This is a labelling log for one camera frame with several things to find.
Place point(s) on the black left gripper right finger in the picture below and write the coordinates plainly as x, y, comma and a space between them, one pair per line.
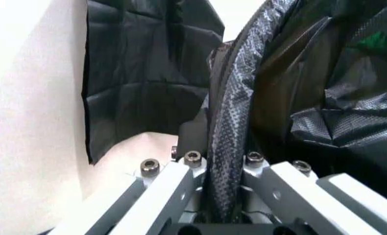
298, 191

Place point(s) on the green object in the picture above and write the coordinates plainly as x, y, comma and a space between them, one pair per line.
381, 44

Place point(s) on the black plastic garbage bag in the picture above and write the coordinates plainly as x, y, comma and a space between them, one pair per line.
226, 137

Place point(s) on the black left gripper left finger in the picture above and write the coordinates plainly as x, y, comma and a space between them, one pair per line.
167, 186

